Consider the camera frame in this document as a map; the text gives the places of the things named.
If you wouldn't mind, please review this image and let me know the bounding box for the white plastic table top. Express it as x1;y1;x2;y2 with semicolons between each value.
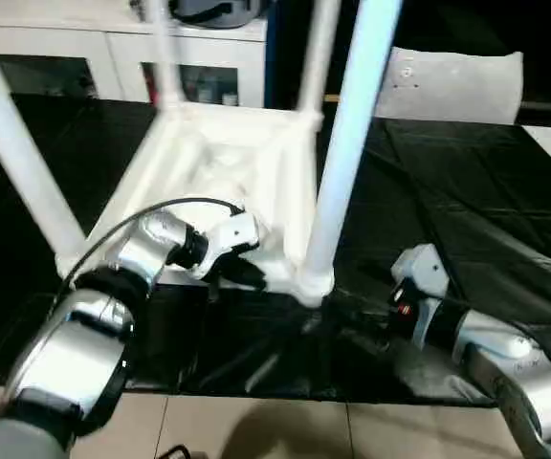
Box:
57;100;336;307

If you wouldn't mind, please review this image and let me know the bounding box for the white plastic table leg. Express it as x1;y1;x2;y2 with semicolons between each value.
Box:
297;0;342;120
299;0;403;288
142;0;188;114
0;29;90;273

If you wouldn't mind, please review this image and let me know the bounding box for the white plastic bag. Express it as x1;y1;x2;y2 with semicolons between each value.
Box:
376;46;525;125

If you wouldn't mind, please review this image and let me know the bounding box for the white cabinet with glass doors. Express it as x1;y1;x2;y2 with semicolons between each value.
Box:
0;0;269;108

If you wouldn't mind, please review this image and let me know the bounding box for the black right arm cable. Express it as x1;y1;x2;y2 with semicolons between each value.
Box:
395;282;544;360

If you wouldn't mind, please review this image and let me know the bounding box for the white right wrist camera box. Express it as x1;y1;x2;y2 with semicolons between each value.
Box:
390;244;447;305

